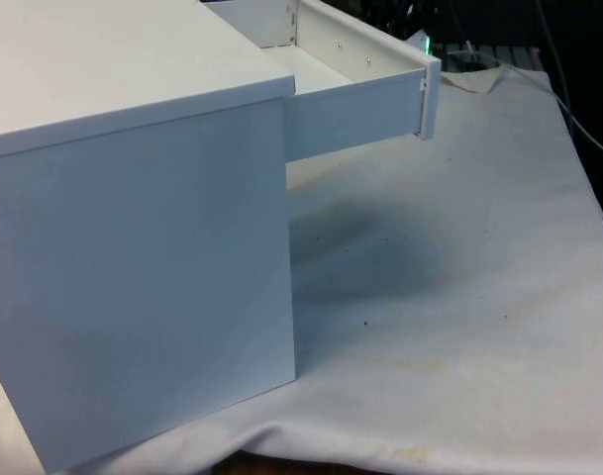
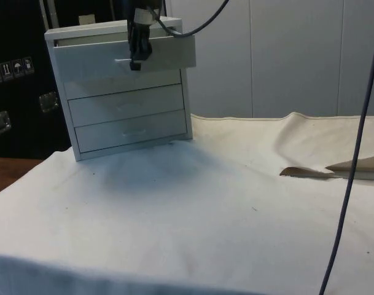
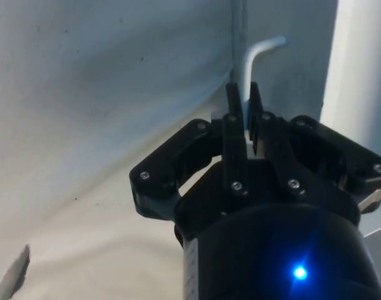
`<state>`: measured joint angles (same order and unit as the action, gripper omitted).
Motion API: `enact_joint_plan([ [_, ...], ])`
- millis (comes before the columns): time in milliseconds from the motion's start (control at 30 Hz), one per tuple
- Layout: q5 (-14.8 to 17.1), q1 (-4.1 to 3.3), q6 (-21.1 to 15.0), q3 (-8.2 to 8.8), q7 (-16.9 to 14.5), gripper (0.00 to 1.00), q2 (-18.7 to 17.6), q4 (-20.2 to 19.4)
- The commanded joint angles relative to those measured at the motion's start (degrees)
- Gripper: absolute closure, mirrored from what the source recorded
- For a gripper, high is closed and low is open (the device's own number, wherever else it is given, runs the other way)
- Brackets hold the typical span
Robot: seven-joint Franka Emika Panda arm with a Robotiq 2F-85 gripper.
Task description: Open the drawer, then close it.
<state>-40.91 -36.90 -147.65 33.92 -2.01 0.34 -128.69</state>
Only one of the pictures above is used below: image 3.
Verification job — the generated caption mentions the white drawer with handle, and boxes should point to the white drawer with handle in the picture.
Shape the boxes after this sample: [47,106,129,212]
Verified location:
[230,0,338,132]

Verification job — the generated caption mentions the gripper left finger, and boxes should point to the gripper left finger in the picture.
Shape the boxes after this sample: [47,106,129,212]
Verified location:
[129,82,250,221]

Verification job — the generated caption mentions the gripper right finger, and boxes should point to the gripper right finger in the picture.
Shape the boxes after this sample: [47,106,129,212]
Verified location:
[248,81,381,215]

